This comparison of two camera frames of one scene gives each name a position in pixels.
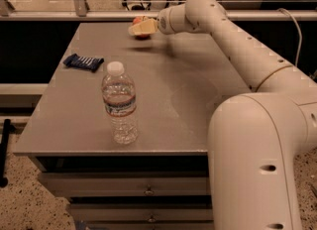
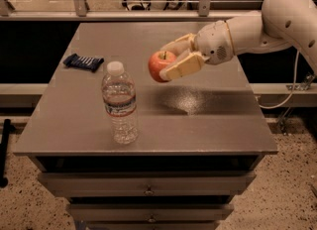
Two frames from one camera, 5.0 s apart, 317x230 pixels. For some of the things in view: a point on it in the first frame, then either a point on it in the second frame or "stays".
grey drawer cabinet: x=121 y=133 stays
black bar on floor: x=4 y=151 stays
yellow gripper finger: x=145 y=27 -> x=190 y=63
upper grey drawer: x=128 y=183 stays
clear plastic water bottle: x=119 y=95 stays
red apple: x=137 y=21 -> x=158 y=61
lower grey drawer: x=142 y=212 stays
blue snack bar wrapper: x=83 y=62 stays
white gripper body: x=163 y=23 -> x=213 y=43
